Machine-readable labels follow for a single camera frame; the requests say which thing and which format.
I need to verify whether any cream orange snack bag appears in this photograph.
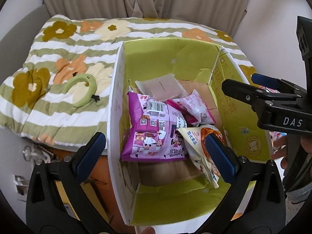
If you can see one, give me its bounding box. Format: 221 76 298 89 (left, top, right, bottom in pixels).
178 124 224 189

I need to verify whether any grey sleeve forearm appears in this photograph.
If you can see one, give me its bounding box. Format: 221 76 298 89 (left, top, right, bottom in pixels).
286 182 312 204

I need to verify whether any person's right hand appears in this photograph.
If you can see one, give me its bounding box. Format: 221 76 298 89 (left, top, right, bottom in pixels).
271 134 312 170

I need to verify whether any wall power socket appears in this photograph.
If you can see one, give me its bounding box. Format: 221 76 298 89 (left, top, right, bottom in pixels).
13 175 29 195

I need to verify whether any green white cardboard box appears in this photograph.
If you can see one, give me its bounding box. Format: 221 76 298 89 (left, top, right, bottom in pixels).
106 38 272 226

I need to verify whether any pale pink flat packet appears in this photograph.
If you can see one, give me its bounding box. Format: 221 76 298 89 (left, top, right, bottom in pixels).
135 74 188 101

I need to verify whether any green striped floral quilt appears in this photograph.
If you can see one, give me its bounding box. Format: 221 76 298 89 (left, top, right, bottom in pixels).
1 15 255 150

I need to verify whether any large purple snack bag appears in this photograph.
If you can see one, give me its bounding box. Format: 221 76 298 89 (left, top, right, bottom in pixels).
121 92 187 163

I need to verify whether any green plush ring toy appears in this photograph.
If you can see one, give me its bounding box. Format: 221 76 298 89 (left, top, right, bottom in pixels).
62 74 99 108

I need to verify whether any pink white snack bag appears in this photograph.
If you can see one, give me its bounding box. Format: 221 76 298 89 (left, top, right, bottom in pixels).
165 89 216 127

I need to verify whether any beige curtain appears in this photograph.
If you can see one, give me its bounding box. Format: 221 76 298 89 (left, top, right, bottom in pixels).
43 0 249 35

